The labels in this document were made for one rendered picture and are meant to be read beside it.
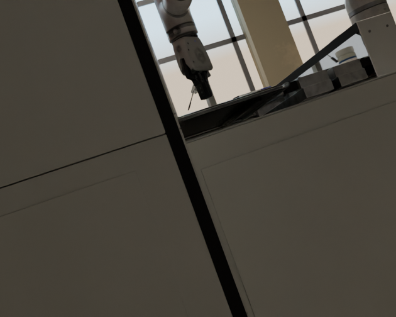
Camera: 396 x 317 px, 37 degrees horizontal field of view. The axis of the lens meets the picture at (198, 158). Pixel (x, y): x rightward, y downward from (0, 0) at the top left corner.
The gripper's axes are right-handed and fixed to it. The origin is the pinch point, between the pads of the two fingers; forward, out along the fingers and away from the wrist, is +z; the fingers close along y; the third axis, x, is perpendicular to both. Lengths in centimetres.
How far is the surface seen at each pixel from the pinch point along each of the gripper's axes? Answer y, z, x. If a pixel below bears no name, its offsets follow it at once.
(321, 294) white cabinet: -34, 52, -29
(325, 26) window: 298, -63, 61
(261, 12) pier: 253, -83, 85
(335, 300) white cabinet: -32, 55, -30
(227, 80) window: 232, -46, 120
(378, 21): -0.4, 3.8, -49.6
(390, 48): 0, 11, -50
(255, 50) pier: 243, -59, 96
